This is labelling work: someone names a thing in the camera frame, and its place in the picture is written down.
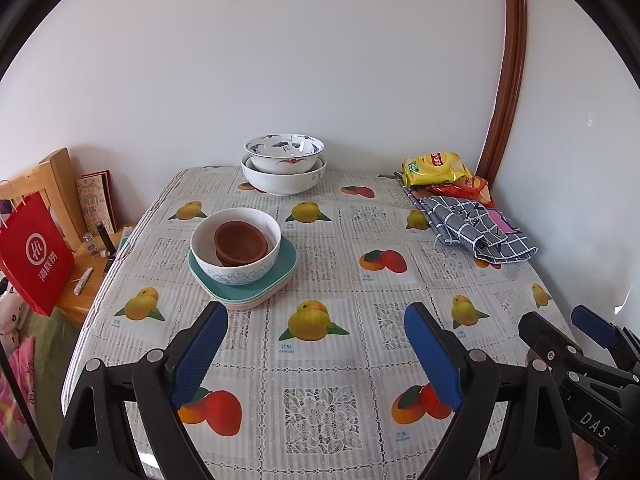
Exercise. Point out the yellow chips bag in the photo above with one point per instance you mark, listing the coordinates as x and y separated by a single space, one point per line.
434 168

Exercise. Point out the brown patterned box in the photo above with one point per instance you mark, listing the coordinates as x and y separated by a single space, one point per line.
95 198

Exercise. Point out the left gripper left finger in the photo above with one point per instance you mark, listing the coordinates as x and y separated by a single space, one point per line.
96 441

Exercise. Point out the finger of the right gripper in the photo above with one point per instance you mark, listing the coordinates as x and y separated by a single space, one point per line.
622 344
560 352

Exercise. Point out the pink square plate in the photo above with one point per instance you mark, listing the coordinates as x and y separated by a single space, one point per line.
250 304

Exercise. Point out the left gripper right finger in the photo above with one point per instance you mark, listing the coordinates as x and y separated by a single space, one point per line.
535 441

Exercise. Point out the large white porcelain bowl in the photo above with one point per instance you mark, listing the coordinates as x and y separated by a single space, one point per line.
283 184

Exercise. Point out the teal square plate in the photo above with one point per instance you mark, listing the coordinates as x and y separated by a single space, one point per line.
282 269

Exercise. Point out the white patterned bowl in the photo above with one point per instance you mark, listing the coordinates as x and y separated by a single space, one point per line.
202 246

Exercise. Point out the red chips bag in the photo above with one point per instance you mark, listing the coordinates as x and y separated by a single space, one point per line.
473 188

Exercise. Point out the wooden chair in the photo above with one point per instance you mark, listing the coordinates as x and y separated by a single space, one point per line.
54 178

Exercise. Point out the grey checked cloth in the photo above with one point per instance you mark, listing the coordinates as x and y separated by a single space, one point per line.
484 232

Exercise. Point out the fruit print tablecloth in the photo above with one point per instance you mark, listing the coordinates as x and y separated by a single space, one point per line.
307 383

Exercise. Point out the brown wooden door frame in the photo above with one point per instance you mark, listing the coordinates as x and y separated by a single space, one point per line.
508 89

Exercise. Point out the large brown clay bowl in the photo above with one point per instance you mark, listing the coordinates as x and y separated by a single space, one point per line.
238 243

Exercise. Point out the right hand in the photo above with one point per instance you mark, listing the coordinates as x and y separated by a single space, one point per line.
586 457

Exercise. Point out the blue floral porcelain bowl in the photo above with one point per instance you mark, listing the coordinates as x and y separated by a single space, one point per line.
284 153

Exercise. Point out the red paper bag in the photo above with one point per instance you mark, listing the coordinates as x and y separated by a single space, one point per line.
34 255

